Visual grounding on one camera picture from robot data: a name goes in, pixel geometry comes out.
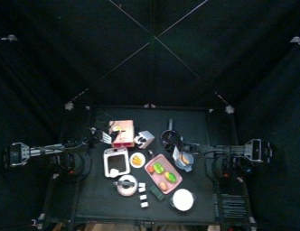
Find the pink rectangular tray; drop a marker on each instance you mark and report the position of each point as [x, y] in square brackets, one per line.
[172, 185]

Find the white toy stove black top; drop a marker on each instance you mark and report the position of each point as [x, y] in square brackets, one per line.
[116, 151]

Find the green yellow toy vegetable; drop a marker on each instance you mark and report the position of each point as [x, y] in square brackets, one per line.
[170, 177]

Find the small red toy fruit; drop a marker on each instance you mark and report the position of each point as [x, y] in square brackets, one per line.
[150, 169]

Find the pink toy box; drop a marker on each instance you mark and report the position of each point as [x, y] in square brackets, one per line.
[124, 136]

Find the small black spoon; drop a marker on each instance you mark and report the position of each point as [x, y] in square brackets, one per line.
[151, 154]

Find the white round toy pot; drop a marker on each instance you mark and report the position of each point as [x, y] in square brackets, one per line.
[182, 199]

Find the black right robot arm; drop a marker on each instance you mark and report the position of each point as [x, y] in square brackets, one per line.
[232, 149]

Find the small white cube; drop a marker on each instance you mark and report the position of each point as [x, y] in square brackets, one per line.
[142, 187]
[144, 205]
[143, 197]

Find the grey pan with food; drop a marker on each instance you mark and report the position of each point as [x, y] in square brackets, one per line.
[184, 164]

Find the orange slice toy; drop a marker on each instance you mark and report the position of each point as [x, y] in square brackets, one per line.
[136, 160]

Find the metal table clamp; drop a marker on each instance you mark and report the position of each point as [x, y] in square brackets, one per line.
[37, 222]

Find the white text label sticker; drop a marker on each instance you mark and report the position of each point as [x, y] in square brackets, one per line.
[232, 205]

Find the dark green sponge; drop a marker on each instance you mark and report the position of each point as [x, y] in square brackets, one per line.
[158, 192]

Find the silver pot with lid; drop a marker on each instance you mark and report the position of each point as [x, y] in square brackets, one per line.
[127, 185]

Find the small silver toy toaster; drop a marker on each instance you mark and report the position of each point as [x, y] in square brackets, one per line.
[143, 139]

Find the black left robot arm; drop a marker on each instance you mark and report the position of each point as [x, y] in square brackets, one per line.
[47, 149]

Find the small white plate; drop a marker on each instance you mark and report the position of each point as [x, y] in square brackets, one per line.
[136, 160]

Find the white yellow toy piece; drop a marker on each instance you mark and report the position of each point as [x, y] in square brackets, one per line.
[115, 128]

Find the orange toy food piece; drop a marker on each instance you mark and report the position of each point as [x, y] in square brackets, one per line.
[163, 186]

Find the metal frame bracket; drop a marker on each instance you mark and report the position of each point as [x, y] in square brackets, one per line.
[295, 39]
[68, 105]
[228, 109]
[148, 106]

